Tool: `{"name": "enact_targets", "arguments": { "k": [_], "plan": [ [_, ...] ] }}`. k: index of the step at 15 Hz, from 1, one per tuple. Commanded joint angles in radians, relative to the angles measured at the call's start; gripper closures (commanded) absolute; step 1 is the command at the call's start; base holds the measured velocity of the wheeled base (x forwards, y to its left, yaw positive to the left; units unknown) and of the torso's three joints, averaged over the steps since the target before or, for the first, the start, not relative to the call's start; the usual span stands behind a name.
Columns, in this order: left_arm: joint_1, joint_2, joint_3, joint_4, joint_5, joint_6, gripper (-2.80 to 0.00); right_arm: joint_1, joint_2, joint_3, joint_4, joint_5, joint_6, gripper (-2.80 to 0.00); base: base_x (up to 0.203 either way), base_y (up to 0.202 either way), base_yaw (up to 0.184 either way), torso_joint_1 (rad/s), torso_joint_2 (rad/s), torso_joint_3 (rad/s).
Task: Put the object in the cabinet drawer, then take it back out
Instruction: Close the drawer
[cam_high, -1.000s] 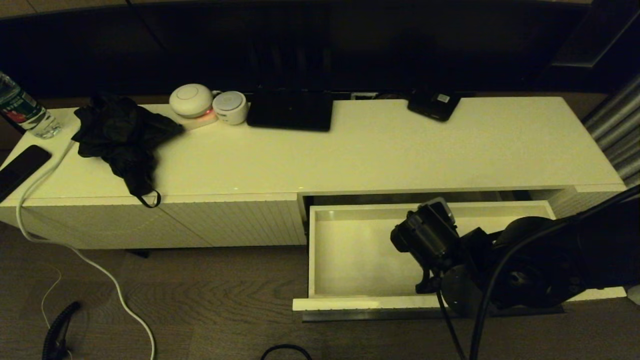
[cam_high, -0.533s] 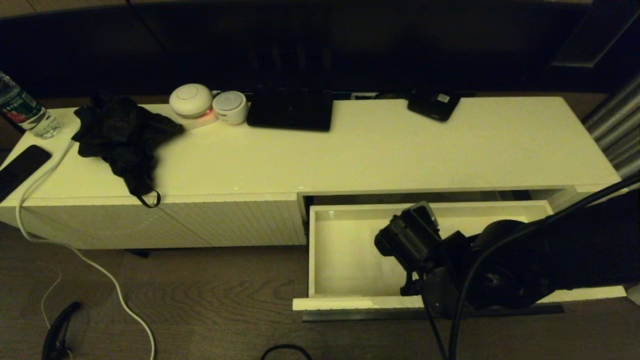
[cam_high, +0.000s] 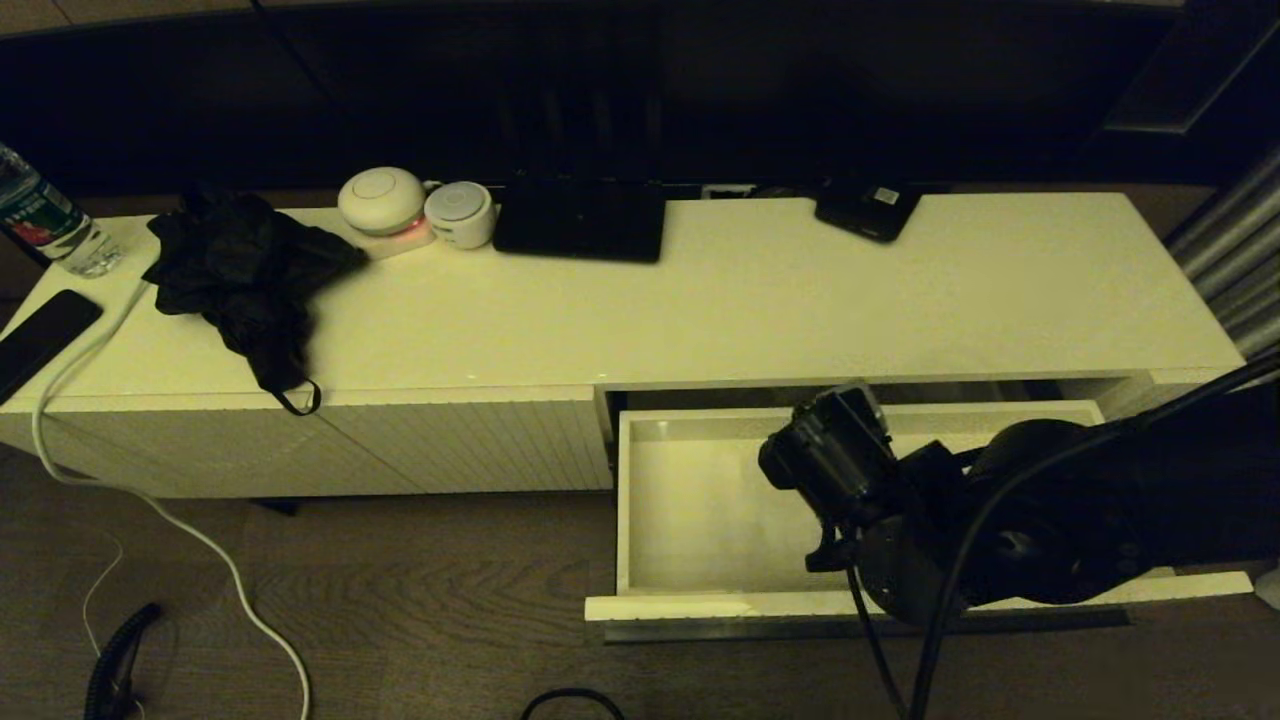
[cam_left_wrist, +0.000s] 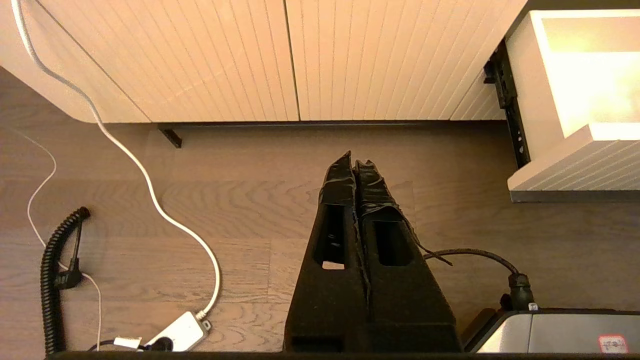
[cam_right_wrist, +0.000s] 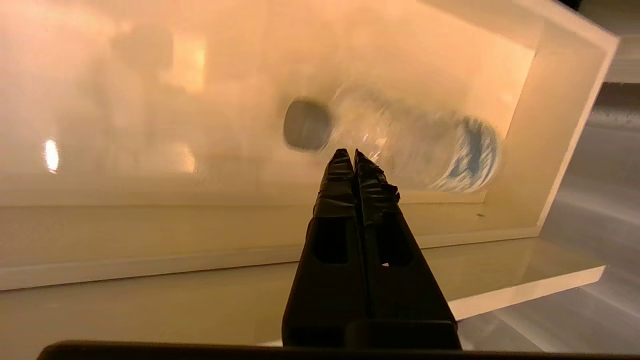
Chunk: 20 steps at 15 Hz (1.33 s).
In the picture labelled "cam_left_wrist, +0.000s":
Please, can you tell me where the silver robot base housing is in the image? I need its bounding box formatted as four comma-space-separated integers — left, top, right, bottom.
462, 307, 640, 354

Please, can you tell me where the white low cabinet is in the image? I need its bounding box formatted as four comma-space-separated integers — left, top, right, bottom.
0, 0, 528, 124

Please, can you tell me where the white drawer with black handle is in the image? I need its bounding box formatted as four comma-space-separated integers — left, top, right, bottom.
505, 9, 640, 204

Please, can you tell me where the black cable loop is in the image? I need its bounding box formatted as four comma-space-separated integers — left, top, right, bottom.
422, 248, 537, 312

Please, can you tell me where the thick white cable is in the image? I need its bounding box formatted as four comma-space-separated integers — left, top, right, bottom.
11, 0, 222, 321

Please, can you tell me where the thin white cable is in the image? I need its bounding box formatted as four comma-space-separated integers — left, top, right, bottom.
7, 127, 104, 351

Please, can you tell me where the black plug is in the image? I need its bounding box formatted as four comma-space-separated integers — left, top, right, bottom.
142, 336, 174, 352

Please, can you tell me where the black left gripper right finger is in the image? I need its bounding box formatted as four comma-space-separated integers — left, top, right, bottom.
354, 159, 462, 353

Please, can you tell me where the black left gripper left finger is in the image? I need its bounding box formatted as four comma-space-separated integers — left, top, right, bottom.
282, 150, 372, 353

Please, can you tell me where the white power strip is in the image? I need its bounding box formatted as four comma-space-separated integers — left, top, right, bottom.
149, 311, 213, 352

